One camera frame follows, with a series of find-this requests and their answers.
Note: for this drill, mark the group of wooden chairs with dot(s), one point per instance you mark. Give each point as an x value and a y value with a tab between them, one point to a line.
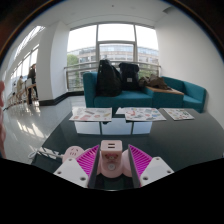
13	98

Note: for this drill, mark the black backpack with label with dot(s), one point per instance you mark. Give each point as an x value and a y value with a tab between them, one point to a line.
129	76

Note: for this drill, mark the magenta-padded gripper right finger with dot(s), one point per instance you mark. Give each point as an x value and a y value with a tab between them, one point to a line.
153	170

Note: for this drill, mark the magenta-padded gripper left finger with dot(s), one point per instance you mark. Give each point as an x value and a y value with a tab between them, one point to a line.
71	171

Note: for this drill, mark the sticker sheet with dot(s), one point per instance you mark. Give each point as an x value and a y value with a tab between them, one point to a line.
90	114
178	114
144	114

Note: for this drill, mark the wooden sofa side table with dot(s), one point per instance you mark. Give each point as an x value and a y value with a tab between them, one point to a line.
166	90

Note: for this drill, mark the metal window railing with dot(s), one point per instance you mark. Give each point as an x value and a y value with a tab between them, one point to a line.
81	65

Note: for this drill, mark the person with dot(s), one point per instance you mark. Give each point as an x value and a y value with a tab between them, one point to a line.
32	78
20	85

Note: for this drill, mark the teal sectional sofa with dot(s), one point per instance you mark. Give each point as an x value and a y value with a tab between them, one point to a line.
123	98

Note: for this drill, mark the large black backpack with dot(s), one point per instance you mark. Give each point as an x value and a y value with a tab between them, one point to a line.
108	80

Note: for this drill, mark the pink charger block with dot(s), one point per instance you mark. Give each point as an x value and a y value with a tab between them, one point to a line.
111	156

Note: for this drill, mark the brown jacket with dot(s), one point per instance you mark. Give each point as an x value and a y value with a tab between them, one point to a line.
155	82

